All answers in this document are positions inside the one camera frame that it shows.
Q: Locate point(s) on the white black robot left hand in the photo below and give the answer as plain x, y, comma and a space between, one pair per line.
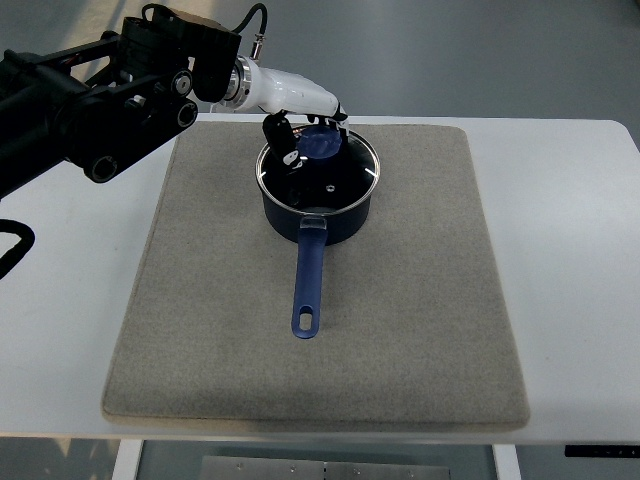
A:
278, 93

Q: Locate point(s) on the glass pot lid blue knob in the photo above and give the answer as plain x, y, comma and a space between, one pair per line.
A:
334, 172

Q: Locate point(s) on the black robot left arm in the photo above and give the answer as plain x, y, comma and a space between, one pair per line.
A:
105, 105

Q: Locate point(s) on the dark blue saucepan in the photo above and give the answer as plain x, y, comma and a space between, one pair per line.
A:
313, 230

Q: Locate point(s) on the white table leg left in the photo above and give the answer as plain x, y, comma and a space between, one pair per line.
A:
127, 461

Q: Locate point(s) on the white table leg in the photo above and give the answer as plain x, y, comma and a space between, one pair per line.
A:
127, 461
506, 462

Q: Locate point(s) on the white table leg right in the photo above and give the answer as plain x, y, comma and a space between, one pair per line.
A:
506, 462

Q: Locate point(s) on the black table control panel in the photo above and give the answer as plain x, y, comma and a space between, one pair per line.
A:
602, 451

